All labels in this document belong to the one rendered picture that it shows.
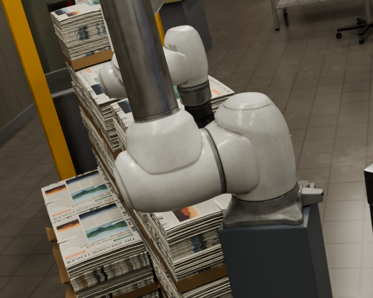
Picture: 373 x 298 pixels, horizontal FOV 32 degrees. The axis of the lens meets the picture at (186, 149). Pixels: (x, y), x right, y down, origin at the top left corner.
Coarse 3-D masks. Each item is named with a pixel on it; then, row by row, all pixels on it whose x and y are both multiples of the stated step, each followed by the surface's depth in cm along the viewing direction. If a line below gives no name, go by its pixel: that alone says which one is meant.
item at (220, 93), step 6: (210, 78) 230; (210, 84) 223; (216, 84) 222; (222, 84) 220; (216, 90) 215; (222, 90) 214; (228, 90) 213; (216, 96) 210; (222, 96) 210; (228, 96) 211; (216, 102) 210; (222, 102) 211; (216, 108) 211
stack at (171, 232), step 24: (96, 144) 292; (144, 216) 216; (168, 216) 193; (192, 216) 190; (216, 216) 191; (144, 240) 242; (168, 240) 188; (192, 240) 191; (216, 240) 193; (168, 264) 201; (192, 264) 192; (216, 264) 196; (168, 288) 219; (216, 288) 198
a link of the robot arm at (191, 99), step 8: (208, 80) 176; (176, 88) 177; (184, 88) 173; (192, 88) 173; (200, 88) 173; (208, 88) 176; (184, 96) 175; (192, 96) 174; (200, 96) 174; (208, 96) 176; (184, 104) 176; (192, 104) 175; (200, 104) 176
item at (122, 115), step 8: (112, 104) 228; (120, 104) 225; (128, 104) 223; (112, 112) 231; (120, 112) 217; (128, 112) 214; (120, 120) 214; (128, 120) 208; (120, 128) 219; (120, 136) 223; (120, 144) 233
